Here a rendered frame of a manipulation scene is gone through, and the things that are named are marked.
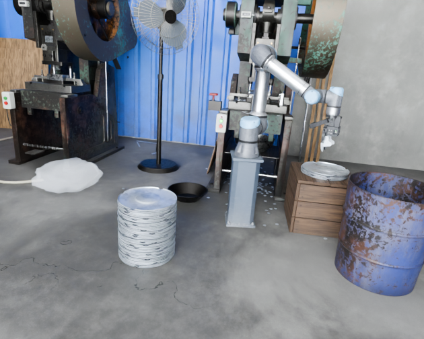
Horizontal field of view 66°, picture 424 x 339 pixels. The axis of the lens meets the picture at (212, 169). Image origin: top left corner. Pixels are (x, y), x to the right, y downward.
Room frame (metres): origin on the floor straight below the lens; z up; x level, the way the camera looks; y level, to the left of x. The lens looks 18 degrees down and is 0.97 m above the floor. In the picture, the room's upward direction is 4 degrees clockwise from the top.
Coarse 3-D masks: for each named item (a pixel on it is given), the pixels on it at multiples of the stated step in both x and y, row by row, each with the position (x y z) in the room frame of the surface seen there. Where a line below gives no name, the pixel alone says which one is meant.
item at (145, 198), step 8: (128, 192) 1.54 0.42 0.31; (136, 192) 1.55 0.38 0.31; (144, 192) 1.55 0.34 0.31; (152, 192) 1.56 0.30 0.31; (160, 192) 1.57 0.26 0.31; (168, 192) 1.58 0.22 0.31; (120, 200) 1.43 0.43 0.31; (128, 200) 1.44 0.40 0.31; (136, 200) 1.44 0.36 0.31; (144, 200) 1.44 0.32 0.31; (152, 200) 1.45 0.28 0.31; (160, 200) 1.47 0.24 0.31; (168, 200) 1.48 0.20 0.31; (176, 200) 1.48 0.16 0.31; (128, 208) 1.35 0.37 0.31; (144, 208) 1.37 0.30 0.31; (152, 208) 1.38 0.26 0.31; (160, 208) 1.38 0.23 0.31
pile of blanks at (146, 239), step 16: (176, 208) 1.49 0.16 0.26; (128, 224) 1.35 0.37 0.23; (144, 224) 1.34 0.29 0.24; (160, 224) 1.37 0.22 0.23; (128, 240) 1.35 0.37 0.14; (144, 240) 1.34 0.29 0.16; (160, 240) 1.37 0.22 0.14; (128, 256) 1.35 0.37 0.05; (144, 256) 1.34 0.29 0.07; (160, 256) 1.37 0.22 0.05
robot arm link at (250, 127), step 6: (240, 120) 1.93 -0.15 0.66; (246, 120) 1.88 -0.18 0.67; (252, 120) 1.88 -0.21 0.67; (258, 120) 1.90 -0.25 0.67; (240, 126) 1.91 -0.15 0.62; (246, 126) 1.87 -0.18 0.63; (252, 126) 1.87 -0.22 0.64; (258, 126) 1.90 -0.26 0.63; (240, 132) 1.90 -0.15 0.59; (246, 132) 1.87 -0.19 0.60; (252, 132) 1.87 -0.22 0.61; (258, 132) 1.91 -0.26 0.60; (240, 138) 1.90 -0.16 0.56; (246, 138) 1.87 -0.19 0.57; (252, 138) 1.87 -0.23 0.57
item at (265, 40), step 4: (256, 40) 2.58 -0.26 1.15; (260, 40) 2.58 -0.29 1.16; (264, 40) 2.57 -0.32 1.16; (268, 40) 2.57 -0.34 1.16; (272, 40) 2.56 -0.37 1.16; (256, 44) 2.58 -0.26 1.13; (268, 44) 2.57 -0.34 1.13; (272, 44) 2.56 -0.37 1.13; (252, 64) 2.58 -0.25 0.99; (252, 68) 2.58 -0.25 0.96; (252, 72) 2.58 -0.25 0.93; (252, 76) 2.58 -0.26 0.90
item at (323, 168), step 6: (306, 162) 2.11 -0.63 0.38; (312, 162) 2.13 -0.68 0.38; (318, 162) 2.14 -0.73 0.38; (324, 162) 2.14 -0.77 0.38; (312, 168) 1.99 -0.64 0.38; (318, 168) 1.98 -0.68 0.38; (324, 168) 1.99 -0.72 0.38; (330, 168) 2.00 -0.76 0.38; (336, 168) 2.03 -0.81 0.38; (342, 168) 2.04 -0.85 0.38; (324, 174) 1.87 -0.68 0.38; (330, 174) 1.89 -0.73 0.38; (336, 174) 1.90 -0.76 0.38; (342, 174) 1.91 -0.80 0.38; (348, 174) 1.91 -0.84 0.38
